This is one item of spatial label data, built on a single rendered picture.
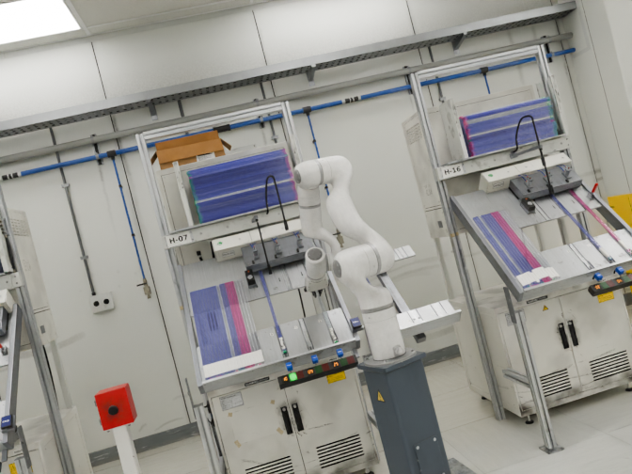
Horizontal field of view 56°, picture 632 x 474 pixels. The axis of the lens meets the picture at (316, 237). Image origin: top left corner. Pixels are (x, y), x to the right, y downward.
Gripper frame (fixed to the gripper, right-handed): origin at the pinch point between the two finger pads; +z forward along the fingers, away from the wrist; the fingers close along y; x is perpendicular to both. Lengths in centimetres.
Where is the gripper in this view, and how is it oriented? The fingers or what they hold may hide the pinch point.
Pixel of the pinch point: (317, 292)
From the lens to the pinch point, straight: 275.1
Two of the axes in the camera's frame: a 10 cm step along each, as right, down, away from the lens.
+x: 2.9, 7.7, -5.6
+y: -9.6, 2.5, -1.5
